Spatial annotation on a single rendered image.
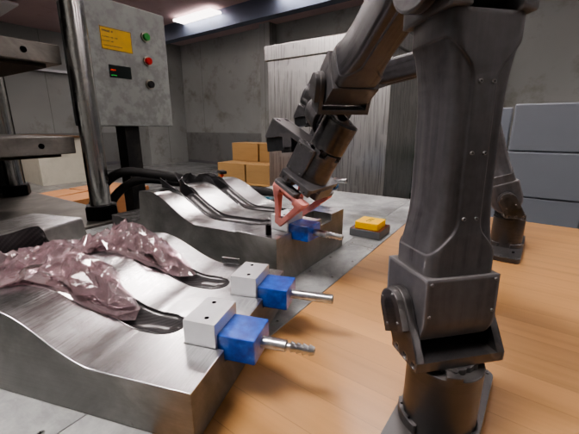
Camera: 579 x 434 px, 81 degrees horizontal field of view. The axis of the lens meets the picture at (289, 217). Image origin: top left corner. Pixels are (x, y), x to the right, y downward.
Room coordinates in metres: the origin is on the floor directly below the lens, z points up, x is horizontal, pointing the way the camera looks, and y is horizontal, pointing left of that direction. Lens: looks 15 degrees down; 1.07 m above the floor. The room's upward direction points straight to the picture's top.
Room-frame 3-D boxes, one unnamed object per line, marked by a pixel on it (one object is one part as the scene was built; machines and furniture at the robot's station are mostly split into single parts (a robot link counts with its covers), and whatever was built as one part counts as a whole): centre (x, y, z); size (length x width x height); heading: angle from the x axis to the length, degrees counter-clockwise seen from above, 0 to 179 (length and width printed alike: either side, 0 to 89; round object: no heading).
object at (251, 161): (5.97, 0.54, 0.39); 1.33 x 0.95 x 0.78; 55
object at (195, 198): (0.76, 0.15, 0.92); 0.35 x 0.16 x 0.09; 56
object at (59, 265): (0.43, 0.28, 0.90); 0.26 x 0.18 x 0.08; 74
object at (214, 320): (0.31, 0.04, 0.86); 0.13 x 0.05 x 0.05; 74
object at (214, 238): (0.77, 0.16, 0.87); 0.50 x 0.26 x 0.14; 56
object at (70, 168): (7.28, 5.31, 0.45); 2.62 x 0.84 x 0.90; 53
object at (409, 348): (0.26, -0.13, 0.90); 0.09 x 0.06 x 0.06; 102
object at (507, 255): (0.74, -0.50, 0.84); 0.20 x 0.07 x 0.08; 143
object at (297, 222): (0.57, -0.04, 0.89); 0.13 x 0.05 x 0.05; 55
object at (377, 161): (4.19, -0.67, 0.97); 1.50 x 1.20 x 1.93; 55
